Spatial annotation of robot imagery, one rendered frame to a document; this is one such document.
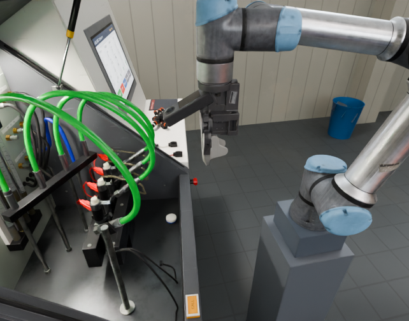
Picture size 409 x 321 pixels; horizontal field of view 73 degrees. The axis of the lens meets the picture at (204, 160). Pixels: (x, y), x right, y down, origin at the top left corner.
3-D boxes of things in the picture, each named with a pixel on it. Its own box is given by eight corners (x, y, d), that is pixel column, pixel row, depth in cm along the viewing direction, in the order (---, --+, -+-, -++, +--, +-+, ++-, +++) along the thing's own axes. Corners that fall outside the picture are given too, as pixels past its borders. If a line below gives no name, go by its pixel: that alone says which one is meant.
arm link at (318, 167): (329, 181, 97) (339, 148, 90) (344, 208, 86) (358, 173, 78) (294, 181, 97) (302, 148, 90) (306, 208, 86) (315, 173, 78)
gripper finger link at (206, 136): (211, 158, 63) (211, 123, 59) (204, 158, 63) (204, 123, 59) (208, 147, 67) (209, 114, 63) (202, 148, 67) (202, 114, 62)
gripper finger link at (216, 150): (227, 171, 68) (229, 137, 63) (203, 172, 67) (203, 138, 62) (225, 163, 70) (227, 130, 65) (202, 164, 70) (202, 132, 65)
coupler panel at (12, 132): (32, 182, 89) (-10, 87, 71) (20, 183, 88) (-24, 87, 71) (47, 160, 99) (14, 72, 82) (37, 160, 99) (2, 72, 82)
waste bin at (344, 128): (342, 127, 353) (353, 92, 329) (360, 139, 326) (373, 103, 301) (315, 129, 347) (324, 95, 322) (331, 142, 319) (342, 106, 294)
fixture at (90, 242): (127, 279, 84) (118, 246, 76) (93, 282, 84) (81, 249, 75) (138, 203, 113) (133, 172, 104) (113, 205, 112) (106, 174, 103)
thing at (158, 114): (172, 130, 133) (172, 120, 130) (150, 132, 132) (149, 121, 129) (172, 111, 152) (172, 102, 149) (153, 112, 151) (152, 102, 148)
